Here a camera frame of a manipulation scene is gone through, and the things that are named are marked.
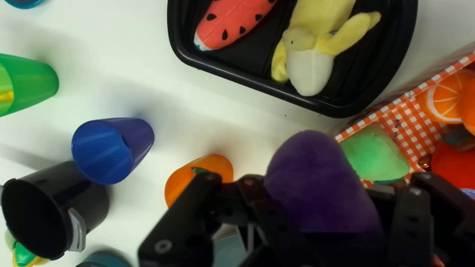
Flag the yellow banana plushie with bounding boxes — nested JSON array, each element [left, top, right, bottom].
[[270, 0, 382, 98]]

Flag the black plastic tray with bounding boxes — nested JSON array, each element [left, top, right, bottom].
[[166, 0, 419, 119]]

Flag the orange plastic cup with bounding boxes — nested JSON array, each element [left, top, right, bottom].
[[163, 153, 234, 208]]

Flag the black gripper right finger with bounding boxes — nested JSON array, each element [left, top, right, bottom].
[[368, 171, 475, 267]]

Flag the green and yellow toy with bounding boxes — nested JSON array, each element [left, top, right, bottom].
[[4, 229, 50, 267]]

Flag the green plastic cup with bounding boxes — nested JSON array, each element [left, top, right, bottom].
[[0, 52, 60, 119]]

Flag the grey-blue toy plate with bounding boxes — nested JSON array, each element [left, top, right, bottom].
[[212, 224, 249, 267]]

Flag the teal toy pot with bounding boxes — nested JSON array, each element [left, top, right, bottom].
[[75, 250, 133, 267]]

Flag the blue plastic cup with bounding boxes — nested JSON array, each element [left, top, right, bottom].
[[71, 118, 155, 186]]

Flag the green plushie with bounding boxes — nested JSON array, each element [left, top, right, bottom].
[[339, 128, 411, 186]]

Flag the purple eggplant plushie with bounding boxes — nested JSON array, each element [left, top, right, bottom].
[[262, 130, 385, 238]]

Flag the red plushie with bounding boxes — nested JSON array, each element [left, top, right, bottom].
[[428, 140, 475, 192]]

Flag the orange checkered box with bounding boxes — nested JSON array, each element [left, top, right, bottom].
[[333, 51, 475, 199]]

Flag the orange slice plushie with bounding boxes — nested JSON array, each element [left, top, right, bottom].
[[417, 72, 475, 127]]

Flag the black toy pot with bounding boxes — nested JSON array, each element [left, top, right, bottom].
[[0, 161, 111, 262]]

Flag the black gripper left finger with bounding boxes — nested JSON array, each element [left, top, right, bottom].
[[137, 171, 278, 267]]

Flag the watermelon slice plushie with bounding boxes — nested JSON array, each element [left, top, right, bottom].
[[192, 0, 277, 52]]

